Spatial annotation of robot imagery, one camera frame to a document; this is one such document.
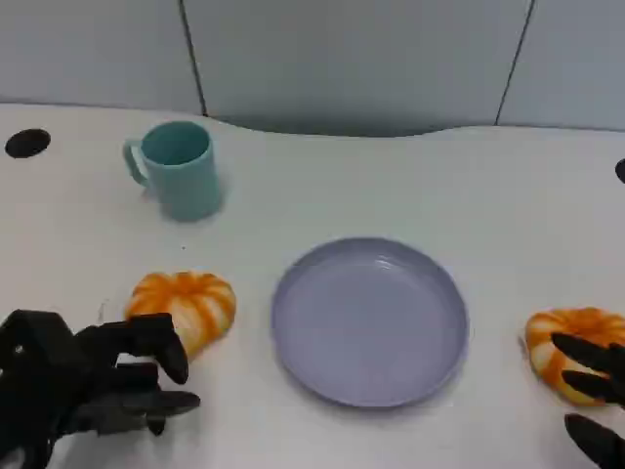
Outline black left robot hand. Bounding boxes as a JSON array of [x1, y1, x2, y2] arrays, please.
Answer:
[[0, 308, 202, 469]]

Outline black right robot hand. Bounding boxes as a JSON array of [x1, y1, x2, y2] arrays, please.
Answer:
[[550, 332, 625, 469]]

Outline pale green mug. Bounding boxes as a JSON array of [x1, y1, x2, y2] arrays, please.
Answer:
[[122, 120, 222, 223]]

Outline orange and white bread roll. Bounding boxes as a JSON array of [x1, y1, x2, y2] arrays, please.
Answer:
[[524, 306, 625, 406], [125, 271, 238, 361]]

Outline lilac plate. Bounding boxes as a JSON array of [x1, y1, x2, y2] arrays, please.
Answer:
[[271, 236, 471, 409]]

